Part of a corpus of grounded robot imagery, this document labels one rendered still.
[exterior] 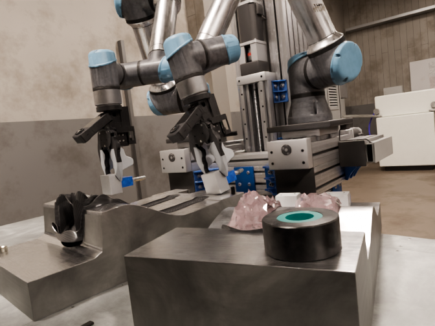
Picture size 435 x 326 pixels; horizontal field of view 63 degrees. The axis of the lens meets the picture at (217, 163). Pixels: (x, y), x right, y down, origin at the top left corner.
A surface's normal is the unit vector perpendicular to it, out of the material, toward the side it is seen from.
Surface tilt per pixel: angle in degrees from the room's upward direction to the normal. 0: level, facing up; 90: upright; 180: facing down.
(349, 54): 97
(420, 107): 90
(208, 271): 90
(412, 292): 0
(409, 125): 90
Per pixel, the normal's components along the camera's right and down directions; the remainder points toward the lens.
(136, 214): 0.72, -0.02
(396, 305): -0.11, -0.99
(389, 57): -0.61, 0.14
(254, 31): 0.13, 0.07
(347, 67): 0.49, 0.14
